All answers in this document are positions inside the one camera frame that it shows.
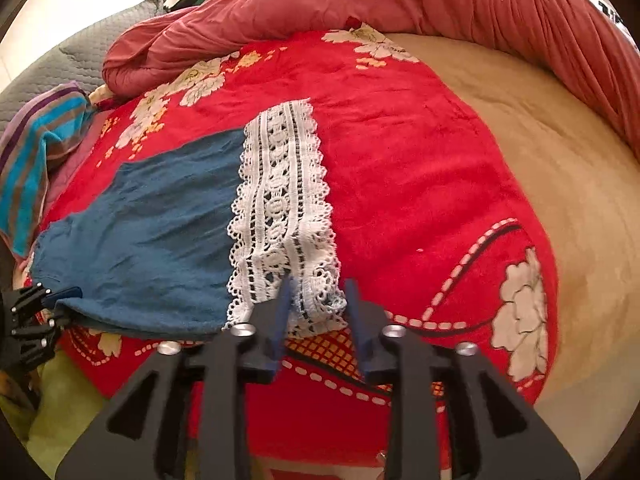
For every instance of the mauve quilted pad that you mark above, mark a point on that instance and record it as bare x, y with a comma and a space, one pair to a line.
75, 160

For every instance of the pink-red quilt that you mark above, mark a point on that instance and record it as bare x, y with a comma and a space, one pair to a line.
450, 0

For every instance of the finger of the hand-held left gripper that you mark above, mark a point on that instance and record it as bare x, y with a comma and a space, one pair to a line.
65, 294
37, 334

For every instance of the blue pants with lace cuffs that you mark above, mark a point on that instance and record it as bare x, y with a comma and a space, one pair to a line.
150, 240

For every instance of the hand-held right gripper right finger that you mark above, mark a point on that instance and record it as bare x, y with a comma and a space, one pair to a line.
356, 320

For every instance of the red floral blanket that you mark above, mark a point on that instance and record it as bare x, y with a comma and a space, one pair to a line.
410, 185

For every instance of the yellow-green bed sheet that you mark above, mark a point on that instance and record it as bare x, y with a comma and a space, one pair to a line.
70, 410

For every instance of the beige bed sheet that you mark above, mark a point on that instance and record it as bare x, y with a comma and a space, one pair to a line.
575, 185

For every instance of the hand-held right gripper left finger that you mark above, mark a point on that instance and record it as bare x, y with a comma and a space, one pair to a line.
281, 315

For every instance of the grey quilted pillow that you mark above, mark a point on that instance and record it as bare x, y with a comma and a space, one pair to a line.
75, 50

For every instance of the striped blue brown towel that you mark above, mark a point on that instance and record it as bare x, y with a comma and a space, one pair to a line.
30, 170

